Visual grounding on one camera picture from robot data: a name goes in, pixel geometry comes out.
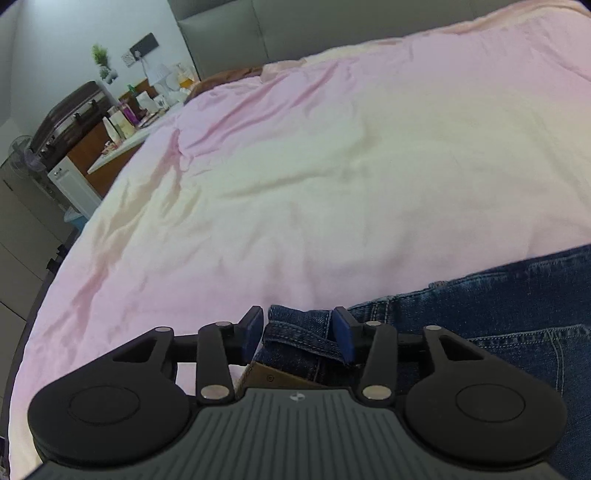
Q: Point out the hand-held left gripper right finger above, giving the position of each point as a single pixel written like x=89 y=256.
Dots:
x=344 y=337

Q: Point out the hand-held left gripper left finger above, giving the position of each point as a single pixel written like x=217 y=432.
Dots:
x=253 y=330

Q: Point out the blue denim pants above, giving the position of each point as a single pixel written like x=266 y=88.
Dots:
x=485 y=300

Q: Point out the blue plastic bin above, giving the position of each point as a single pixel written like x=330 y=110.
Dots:
x=74 y=219

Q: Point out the white cabinet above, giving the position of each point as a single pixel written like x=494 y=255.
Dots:
x=76 y=184

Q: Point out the white bottle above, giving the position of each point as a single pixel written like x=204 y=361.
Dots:
x=111 y=131

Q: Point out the wooden nightstand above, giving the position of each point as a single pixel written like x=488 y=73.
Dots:
x=90 y=147

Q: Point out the brown pillow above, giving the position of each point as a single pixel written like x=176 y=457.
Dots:
x=217 y=81

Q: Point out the white jar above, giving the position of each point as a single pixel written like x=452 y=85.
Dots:
x=145 y=100

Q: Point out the purple container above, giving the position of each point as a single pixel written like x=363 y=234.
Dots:
x=125 y=110

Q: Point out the orange liquid bottle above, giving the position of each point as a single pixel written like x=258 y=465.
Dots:
x=184 y=82

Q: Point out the green spray bottle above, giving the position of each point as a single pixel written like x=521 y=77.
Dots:
x=131 y=90

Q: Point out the white table lamp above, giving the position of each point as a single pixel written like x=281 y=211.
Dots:
x=159 y=74

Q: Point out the dark striped suitcase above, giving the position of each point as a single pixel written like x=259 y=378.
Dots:
x=69 y=117

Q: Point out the standing fan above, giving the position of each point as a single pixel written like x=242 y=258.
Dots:
x=21 y=154

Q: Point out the grey upholstered headboard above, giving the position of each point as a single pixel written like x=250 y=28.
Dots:
x=231 y=37

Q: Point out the small potted green plant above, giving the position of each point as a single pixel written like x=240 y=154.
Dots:
x=101 y=57

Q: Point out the black wall socket panel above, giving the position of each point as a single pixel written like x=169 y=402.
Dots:
x=145 y=45

